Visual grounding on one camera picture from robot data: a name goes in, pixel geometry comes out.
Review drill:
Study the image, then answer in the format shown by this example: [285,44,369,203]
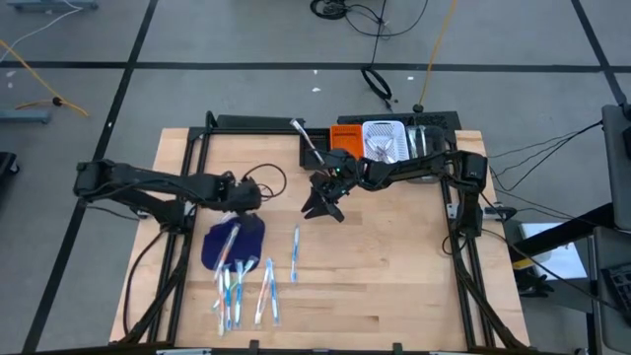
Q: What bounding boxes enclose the white sheet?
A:
[520,221,589,282]

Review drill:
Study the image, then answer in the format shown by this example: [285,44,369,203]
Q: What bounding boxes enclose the black keyboard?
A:
[601,260,631,324]

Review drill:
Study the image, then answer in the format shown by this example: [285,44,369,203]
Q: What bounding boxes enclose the dark blue pouch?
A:
[200,212,266,272]

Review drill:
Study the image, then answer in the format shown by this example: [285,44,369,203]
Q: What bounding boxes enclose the black camera cable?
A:
[240,162,289,202]

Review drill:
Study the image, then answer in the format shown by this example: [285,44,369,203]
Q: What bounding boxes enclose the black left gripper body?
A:
[211,171,263,215]

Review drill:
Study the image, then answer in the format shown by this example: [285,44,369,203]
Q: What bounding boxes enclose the black metal beam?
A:
[510,201,615,257]

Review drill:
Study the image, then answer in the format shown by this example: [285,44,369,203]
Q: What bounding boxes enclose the black slotted basket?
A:
[299,128,332,172]

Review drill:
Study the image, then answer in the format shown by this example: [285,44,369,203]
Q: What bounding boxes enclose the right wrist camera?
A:
[322,149,358,170]

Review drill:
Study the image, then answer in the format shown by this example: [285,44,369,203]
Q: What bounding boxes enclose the white slotted basket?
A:
[361,119,411,167]

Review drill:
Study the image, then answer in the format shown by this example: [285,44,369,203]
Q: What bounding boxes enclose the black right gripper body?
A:
[310,167,369,198]

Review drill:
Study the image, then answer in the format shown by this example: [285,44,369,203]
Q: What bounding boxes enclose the black aluminium frame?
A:
[110,110,531,355]

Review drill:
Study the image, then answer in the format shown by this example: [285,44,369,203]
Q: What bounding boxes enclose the orange slotted basket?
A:
[328,123,365,162]

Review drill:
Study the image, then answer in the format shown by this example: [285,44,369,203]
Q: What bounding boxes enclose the gray desk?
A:
[599,102,631,233]

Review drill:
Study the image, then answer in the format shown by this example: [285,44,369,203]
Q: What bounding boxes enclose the gray translucent basket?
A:
[404,123,448,185]

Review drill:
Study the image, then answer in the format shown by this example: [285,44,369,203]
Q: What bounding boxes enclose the blue toothbrush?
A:
[223,264,234,332]
[289,224,302,285]
[264,257,281,327]
[233,259,245,330]

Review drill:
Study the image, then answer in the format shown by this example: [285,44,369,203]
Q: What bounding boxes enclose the black coiled cable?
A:
[359,0,395,112]

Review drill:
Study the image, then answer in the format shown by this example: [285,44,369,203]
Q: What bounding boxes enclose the yellow cable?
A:
[416,0,458,112]
[0,38,92,118]

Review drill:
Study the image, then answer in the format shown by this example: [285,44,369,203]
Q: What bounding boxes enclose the pile of packaged toothbrushes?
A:
[212,254,259,313]

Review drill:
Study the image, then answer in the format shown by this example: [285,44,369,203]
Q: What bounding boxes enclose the gray metal base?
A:
[6,0,100,13]
[0,108,51,125]

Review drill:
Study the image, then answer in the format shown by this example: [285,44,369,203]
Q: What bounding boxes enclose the black cable bundle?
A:
[309,0,430,38]

